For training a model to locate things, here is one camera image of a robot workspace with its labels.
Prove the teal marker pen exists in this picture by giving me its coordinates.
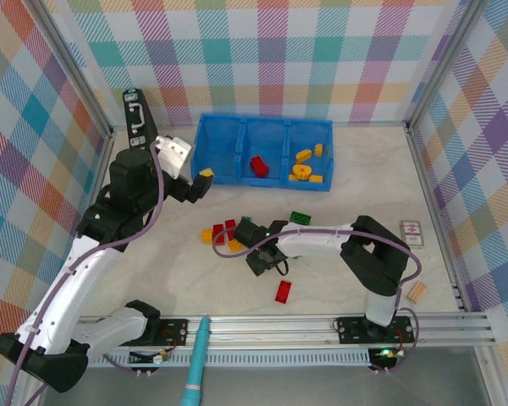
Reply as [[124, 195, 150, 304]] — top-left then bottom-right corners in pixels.
[[179, 315, 213, 406]]

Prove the small printed card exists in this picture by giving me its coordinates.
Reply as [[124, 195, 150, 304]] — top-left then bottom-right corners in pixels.
[[399, 218, 427, 251]]

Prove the small wooden block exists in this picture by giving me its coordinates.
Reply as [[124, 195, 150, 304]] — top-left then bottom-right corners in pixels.
[[407, 281, 428, 305]]

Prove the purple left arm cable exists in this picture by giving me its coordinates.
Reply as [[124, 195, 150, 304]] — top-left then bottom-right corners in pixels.
[[3, 141, 167, 406]]

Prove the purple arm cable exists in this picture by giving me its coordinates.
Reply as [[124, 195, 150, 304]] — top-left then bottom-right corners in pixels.
[[3, 141, 167, 406], [213, 228, 422, 376]]

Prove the aluminium side rail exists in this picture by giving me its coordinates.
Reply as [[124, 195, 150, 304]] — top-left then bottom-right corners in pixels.
[[93, 129, 116, 200], [406, 121, 471, 312]]

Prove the black case with metal handle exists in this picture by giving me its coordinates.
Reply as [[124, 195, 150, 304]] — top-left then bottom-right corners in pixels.
[[122, 87, 158, 150]]

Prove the aluminium mounting rail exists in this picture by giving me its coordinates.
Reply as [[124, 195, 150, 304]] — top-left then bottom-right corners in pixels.
[[74, 313, 494, 352]]

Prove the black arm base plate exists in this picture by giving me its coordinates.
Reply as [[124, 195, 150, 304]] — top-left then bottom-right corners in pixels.
[[150, 319, 190, 348], [336, 315, 417, 344]]

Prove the grey slotted cable duct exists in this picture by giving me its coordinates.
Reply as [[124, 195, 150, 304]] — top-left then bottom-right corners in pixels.
[[105, 349, 373, 369]]

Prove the aluminium frame post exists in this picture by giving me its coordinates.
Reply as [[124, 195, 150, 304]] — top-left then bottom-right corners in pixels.
[[405, 0, 492, 128], [32, 0, 116, 137]]

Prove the small connector with wires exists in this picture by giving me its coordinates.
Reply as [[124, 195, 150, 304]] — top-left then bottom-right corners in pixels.
[[129, 347, 173, 380], [367, 346, 407, 376]]

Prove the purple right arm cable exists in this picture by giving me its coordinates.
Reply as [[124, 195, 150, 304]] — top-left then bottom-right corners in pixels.
[[213, 228, 422, 376]]

